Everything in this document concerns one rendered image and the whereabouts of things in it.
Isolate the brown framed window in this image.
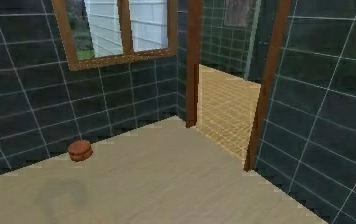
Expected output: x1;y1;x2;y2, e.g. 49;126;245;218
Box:
51;0;180;72

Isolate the small round brown pot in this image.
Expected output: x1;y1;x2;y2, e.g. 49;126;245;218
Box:
67;139;94;163

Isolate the brown wooden door frame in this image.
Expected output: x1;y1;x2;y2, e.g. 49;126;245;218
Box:
185;0;292;173

